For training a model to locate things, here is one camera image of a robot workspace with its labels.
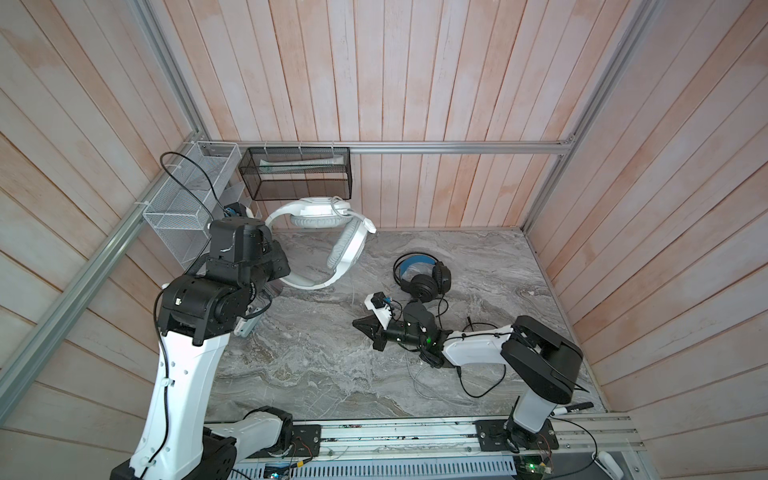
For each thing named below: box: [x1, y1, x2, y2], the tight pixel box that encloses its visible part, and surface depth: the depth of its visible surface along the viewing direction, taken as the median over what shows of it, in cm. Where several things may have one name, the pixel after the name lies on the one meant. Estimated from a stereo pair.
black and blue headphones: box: [393, 252, 452, 302], surface depth 100 cm
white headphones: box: [265, 196, 377, 290], surface depth 55 cm
